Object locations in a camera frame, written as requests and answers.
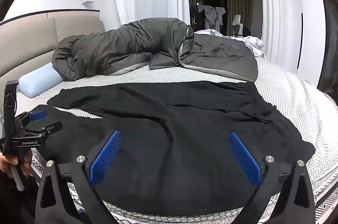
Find olive striped curtain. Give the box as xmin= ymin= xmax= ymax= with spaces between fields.
xmin=226 ymin=0 xmax=254 ymax=36

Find person's left hand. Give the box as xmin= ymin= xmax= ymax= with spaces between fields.
xmin=0 ymin=154 xmax=33 ymax=178

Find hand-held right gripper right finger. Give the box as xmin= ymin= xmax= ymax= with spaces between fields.
xmin=229 ymin=131 xmax=316 ymax=224

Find bed with honeycomb sheet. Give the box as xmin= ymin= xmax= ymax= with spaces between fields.
xmin=12 ymin=57 xmax=338 ymax=224

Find light blue pillow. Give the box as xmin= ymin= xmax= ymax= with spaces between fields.
xmin=18 ymin=62 xmax=65 ymax=98

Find white chair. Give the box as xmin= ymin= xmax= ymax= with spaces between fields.
xmin=232 ymin=15 xmax=251 ymax=37

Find white hanging garment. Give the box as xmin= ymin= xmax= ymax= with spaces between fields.
xmin=215 ymin=7 xmax=226 ymax=27

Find beige padded headboard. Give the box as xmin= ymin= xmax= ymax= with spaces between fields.
xmin=0 ymin=10 xmax=106 ymax=87

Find grey duvet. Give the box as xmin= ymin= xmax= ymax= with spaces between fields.
xmin=51 ymin=17 xmax=259 ymax=82

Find grey hanging garment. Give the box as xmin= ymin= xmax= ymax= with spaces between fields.
xmin=197 ymin=4 xmax=218 ymax=30

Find person's left forearm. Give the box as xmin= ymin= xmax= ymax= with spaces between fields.
xmin=0 ymin=174 xmax=40 ymax=224

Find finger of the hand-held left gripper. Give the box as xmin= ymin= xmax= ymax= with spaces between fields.
xmin=25 ymin=122 xmax=63 ymax=136
xmin=18 ymin=109 xmax=47 ymax=124

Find black pants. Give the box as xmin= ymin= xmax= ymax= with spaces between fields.
xmin=32 ymin=81 xmax=316 ymax=216

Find narrow white curtain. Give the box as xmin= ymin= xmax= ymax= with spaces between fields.
xmin=253 ymin=0 xmax=291 ymax=58

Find white wardrobe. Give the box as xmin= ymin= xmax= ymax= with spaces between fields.
xmin=289 ymin=0 xmax=329 ymax=90

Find crumpled white sheet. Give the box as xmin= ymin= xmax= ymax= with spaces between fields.
xmin=194 ymin=29 xmax=267 ymax=59

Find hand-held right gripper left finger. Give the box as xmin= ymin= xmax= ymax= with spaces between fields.
xmin=35 ymin=130 xmax=122 ymax=224

